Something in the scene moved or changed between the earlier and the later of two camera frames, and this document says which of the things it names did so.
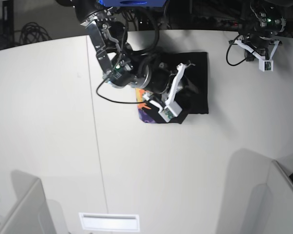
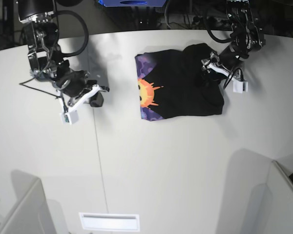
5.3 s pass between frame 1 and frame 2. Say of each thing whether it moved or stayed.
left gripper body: moved
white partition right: stayed
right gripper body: moved
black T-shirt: moved
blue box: stayed
